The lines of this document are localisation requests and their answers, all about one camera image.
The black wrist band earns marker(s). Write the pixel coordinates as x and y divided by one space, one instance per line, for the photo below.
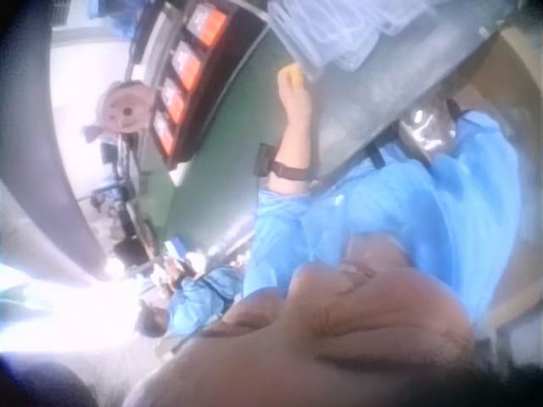
283 168

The small yellow piece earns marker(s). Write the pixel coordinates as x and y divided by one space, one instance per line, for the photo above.
293 73

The pink reel machine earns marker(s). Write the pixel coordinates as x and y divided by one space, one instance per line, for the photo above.
124 109

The stack of clear plastic trays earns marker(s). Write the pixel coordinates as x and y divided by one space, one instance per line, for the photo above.
339 29

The person's left hand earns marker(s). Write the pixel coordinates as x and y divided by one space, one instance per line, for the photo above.
297 104

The grey workbench machinery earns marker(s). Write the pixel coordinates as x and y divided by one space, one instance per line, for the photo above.
119 199

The black tray with orange parts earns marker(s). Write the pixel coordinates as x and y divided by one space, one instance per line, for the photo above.
208 21
174 101
187 65
164 133

